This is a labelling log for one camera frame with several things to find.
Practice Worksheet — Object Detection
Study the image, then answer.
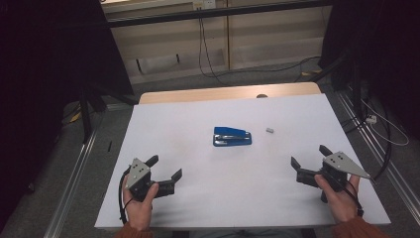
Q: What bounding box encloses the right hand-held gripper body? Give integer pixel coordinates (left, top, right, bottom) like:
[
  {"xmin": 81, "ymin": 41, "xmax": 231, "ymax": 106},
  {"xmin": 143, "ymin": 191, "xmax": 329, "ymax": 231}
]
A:
[{"xmin": 295, "ymin": 151, "xmax": 371, "ymax": 204}]

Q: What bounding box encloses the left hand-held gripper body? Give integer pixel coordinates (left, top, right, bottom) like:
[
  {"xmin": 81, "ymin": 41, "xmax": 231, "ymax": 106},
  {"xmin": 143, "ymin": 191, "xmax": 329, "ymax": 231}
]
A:
[{"xmin": 123, "ymin": 158, "xmax": 176, "ymax": 203}]

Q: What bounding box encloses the blue stapler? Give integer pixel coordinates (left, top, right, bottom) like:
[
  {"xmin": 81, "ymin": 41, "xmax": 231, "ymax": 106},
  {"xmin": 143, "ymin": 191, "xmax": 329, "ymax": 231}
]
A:
[{"xmin": 212, "ymin": 126, "xmax": 253, "ymax": 148}]

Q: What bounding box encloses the person's right hand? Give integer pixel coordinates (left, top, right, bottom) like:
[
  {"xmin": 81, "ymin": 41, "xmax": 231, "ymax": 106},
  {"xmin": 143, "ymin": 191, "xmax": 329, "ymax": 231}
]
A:
[{"xmin": 314, "ymin": 174, "xmax": 362, "ymax": 224}]

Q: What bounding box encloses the person's left hand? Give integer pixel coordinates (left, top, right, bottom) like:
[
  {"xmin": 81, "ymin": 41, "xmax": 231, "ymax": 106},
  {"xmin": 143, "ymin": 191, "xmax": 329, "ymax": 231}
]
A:
[{"xmin": 122, "ymin": 179, "xmax": 160, "ymax": 231}]

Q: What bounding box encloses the white table cover sheet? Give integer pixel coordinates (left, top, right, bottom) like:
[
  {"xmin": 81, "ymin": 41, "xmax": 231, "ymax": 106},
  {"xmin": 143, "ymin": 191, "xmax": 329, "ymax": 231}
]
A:
[{"xmin": 94, "ymin": 93, "xmax": 391, "ymax": 230}]

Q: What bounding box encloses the black metal stand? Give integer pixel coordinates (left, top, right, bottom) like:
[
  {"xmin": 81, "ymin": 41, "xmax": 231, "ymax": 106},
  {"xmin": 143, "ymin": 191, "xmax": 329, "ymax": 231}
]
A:
[
  {"xmin": 310, "ymin": 49, "xmax": 368, "ymax": 125},
  {"xmin": 78, "ymin": 83, "xmax": 138, "ymax": 144}
]

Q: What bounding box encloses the light wooden table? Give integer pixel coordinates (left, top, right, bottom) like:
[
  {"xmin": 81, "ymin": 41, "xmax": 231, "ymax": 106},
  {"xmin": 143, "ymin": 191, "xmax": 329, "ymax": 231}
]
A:
[{"xmin": 138, "ymin": 81, "xmax": 322, "ymax": 105}]

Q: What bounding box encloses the black curtain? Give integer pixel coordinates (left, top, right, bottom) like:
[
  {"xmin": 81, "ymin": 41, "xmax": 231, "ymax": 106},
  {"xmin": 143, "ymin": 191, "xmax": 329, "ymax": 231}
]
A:
[
  {"xmin": 318, "ymin": 0, "xmax": 420, "ymax": 140},
  {"xmin": 0, "ymin": 0, "xmax": 135, "ymax": 232}
]

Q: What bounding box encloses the left hand-held gripper cable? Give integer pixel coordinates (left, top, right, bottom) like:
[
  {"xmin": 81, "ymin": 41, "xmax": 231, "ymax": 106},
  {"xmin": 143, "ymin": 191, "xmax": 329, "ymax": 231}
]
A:
[{"xmin": 118, "ymin": 167, "xmax": 133, "ymax": 225}]

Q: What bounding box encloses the hand-held gripper cable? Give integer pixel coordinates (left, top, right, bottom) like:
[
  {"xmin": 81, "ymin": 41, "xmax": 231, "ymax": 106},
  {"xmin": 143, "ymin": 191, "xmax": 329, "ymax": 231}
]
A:
[
  {"xmin": 343, "ymin": 179, "xmax": 366, "ymax": 217},
  {"xmin": 118, "ymin": 167, "xmax": 133, "ymax": 225}
]

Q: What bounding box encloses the aluminium floor rail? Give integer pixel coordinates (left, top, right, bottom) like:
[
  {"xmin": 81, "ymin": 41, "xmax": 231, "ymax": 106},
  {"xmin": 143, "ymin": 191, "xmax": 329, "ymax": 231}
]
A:
[
  {"xmin": 44, "ymin": 130, "xmax": 98, "ymax": 238},
  {"xmin": 336, "ymin": 90, "xmax": 420, "ymax": 217}
]

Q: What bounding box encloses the right hand-held gripper cable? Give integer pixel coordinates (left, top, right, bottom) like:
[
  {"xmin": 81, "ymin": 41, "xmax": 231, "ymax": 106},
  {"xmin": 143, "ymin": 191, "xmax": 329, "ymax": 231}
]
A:
[{"xmin": 343, "ymin": 179, "xmax": 366, "ymax": 217}]

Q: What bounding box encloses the black floor cable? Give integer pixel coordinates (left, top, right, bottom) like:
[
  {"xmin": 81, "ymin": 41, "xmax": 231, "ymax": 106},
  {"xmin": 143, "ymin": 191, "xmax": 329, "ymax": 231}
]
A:
[{"xmin": 341, "ymin": 112, "xmax": 393, "ymax": 182}]

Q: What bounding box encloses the white floor cable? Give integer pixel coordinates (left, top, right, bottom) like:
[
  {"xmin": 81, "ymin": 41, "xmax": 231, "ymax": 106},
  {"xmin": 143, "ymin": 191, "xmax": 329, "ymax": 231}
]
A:
[{"xmin": 360, "ymin": 98, "xmax": 410, "ymax": 147}]

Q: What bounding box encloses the black hanging cable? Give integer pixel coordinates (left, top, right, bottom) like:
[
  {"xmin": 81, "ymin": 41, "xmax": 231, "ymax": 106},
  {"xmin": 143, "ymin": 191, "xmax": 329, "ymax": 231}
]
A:
[
  {"xmin": 197, "ymin": 8, "xmax": 229, "ymax": 87},
  {"xmin": 200, "ymin": 16, "xmax": 322, "ymax": 74}
]

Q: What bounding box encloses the black metal rail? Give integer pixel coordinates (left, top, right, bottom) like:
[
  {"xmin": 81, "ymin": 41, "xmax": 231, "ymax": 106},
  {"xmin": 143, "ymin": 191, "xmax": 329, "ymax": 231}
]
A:
[{"xmin": 106, "ymin": 0, "xmax": 333, "ymax": 29}]

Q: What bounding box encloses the white wall socket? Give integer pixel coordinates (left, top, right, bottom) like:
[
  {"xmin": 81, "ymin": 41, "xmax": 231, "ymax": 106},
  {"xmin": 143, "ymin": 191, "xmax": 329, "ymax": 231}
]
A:
[{"xmin": 192, "ymin": 0, "xmax": 217, "ymax": 10}]

